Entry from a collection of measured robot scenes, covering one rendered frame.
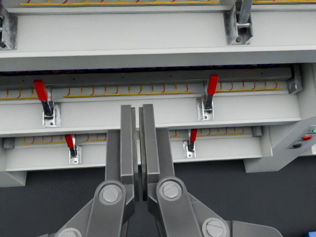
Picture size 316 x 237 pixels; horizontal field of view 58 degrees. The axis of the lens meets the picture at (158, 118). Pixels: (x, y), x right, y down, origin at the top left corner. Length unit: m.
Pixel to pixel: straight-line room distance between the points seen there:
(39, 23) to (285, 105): 0.43
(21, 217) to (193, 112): 0.53
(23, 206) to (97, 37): 0.59
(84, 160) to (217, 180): 0.37
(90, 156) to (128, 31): 0.40
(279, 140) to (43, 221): 0.60
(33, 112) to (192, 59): 0.30
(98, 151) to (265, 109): 0.38
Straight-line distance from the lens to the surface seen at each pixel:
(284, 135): 0.64
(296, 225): 0.88
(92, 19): 0.36
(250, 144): 0.73
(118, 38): 0.34
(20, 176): 0.83
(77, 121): 0.51
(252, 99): 0.55
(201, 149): 0.70
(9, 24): 0.36
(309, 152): 0.75
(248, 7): 0.34
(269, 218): 0.85
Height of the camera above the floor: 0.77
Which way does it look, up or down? 62 degrees down
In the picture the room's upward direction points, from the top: 6 degrees clockwise
